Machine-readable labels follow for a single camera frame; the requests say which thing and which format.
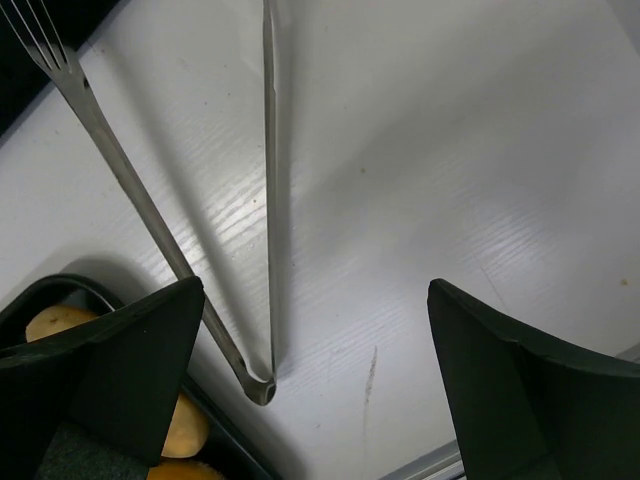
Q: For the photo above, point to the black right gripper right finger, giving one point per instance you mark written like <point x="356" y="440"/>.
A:
<point x="526" y="404"/>

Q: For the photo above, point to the long yellow bread roll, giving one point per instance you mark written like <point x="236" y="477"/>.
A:
<point x="56" y="319"/>

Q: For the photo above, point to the aluminium front rail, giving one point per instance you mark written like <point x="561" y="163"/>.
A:
<point x="443" y="463"/>

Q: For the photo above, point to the stainless steel serving tongs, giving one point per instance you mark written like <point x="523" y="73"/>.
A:
<point x="34" y="28"/>

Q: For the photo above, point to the black rectangular baking tray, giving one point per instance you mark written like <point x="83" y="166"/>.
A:
<point x="227" y="450"/>

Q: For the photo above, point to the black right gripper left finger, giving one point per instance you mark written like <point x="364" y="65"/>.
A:
<point x="94" y="401"/>

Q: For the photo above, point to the black cloth placemat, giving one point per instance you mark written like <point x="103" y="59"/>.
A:
<point x="77" y="22"/>

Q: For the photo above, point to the orange sesame bun with cream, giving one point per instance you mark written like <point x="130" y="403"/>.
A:
<point x="188" y="432"/>

